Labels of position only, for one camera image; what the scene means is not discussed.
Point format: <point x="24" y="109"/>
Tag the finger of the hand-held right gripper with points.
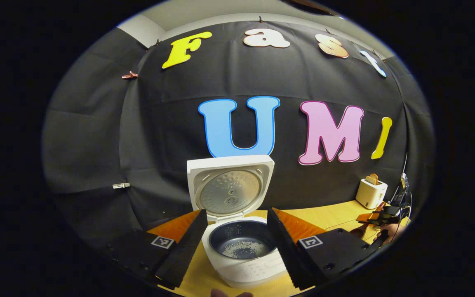
<point x="371" y="218"/>

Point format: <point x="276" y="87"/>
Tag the copper clip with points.
<point x="130" y="75"/>

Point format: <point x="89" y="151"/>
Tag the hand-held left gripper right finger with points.
<point x="287" y="251"/>

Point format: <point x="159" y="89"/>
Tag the black backdrop cloth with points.
<point x="179" y="115"/>

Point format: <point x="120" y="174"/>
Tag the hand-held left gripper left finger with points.
<point x="184" y="251"/>

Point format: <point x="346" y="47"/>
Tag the silver clip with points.
<point x="121" y="185"/>

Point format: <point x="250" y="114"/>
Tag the white rice cooker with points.
<point x="229" y="189"/>

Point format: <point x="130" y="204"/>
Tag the bread slice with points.
<point x="369" y="180"/>
<point x="376" y="178"/>

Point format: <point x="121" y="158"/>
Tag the white toaster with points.
<point x="369" y="196"/>

